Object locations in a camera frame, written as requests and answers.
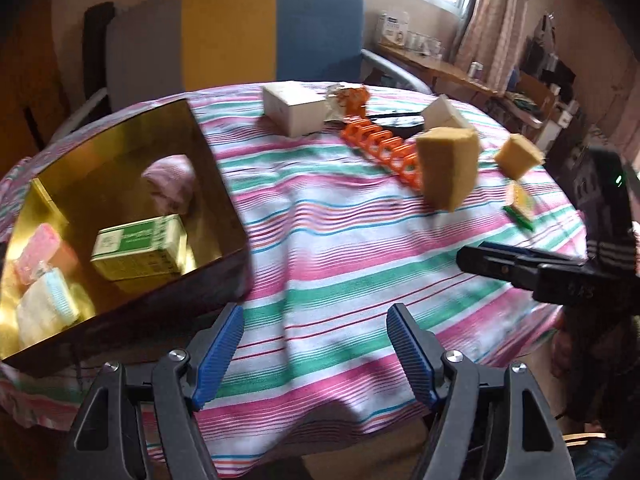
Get row of white cups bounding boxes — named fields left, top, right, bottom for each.
left=405, top=30, right=446, bottom=57

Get green yellow carton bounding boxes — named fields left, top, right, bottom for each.
left=90, top=213, right=188, bottom=282

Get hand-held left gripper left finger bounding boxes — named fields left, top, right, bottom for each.
left=57, top=303, right=246, bottom=480

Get beige patterned curtain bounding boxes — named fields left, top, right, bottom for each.
left=452, top=0, right=538, bottom=96

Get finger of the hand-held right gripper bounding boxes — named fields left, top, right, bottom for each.
left=479, top=241, right=587, bottom=268
left=456, top=245, right=597, bottom=307

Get orange plastic rack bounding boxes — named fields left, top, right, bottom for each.
left=340, top=115, right=423, bottom=192

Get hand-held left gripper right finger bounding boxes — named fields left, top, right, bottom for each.
left=385, top=302, right=577, bottom=480

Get wooden wardrobe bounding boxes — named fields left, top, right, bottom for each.
left=0, top=0, right=71, bottom=176

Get small white box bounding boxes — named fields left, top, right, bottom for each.
left=421, top=94, right=473, bottom=133

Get yellow sponge block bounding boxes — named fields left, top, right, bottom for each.
left=494, top=133, right=545, bottom=181
left=416, top=127, right=482, bottom=212

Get orange snack packet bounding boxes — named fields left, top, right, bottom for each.
left=325, top=85, right=371, bottom=121

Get wooden side desk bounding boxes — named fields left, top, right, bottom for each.
left=375, top=42, right=501, bottom=96

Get pink fabric bundle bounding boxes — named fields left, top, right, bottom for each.
left=141, top=154, right=197, bottom=216

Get black electronic device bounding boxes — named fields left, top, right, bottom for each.
left=367, top=112, right=426, bottom=138

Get brown cardboard box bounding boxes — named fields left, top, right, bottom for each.
left=517, top=72, right=561, bottom=126

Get gold-lined maroon tin box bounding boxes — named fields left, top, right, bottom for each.
left=0, top=97, right=253, bottom=378

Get large white cardboard box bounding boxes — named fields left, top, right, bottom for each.
left=261, top=82, right=326, bottom=138

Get white printed carton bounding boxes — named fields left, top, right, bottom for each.
left=376, top=11, right=412, bottom=47

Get grey yellow blue armchair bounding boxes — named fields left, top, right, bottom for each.
left=47, top=0, right=433, bottom=141

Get striped pink green tablecloth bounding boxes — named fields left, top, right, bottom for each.
left=0, top=80, right=588, bottom=466

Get white blue sponge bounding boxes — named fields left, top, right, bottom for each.
left=16, top=266, right=81, bottom=346

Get yellow green flat packet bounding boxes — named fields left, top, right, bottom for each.
left=502, top=182, right=537, bottom=231

